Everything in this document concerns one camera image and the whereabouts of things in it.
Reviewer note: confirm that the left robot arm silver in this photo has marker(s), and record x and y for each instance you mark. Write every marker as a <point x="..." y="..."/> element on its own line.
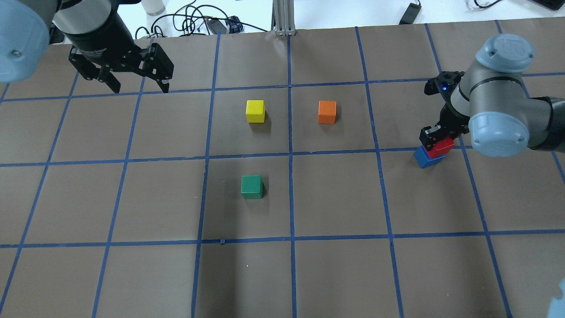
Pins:
<point x="25" y="32"/>

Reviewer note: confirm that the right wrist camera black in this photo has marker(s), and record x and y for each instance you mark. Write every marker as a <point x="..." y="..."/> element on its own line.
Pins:
<point x="444" y="83"/>

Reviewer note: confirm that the yellow wooden block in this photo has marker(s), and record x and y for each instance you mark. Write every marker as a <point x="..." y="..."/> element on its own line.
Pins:
<point x="255" y="111"/>

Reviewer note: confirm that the aluminium frame post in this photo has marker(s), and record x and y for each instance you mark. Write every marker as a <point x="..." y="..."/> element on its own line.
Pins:
<point x="282" y="20"/>

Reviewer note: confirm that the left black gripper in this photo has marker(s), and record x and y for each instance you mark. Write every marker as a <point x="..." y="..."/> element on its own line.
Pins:
<point x="102" y="39"/>

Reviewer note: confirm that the green wooden block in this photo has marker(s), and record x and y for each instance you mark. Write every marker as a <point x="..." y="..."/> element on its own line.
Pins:
<point x="252" y="187"/>

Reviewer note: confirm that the blue wooden block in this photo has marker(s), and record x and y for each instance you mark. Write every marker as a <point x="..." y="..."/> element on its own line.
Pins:
<point x="423" y="158"/>

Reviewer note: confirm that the red wooden block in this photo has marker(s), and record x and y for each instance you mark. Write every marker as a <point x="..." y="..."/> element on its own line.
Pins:
<point x="441" y="148"/>

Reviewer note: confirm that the orange wooden block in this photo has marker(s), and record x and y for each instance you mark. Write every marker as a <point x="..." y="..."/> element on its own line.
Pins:
<point x="327" y="112"/>

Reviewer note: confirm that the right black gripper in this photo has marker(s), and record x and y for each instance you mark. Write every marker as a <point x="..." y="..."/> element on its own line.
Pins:
<point x="450" y="118"/>

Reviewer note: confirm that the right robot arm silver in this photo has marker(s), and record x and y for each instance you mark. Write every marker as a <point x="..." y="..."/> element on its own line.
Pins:
<point x="488" y="102"/>

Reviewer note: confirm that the black power adapter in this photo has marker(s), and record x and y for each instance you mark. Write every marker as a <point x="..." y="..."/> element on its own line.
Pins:
<point x="410" y="14"/>

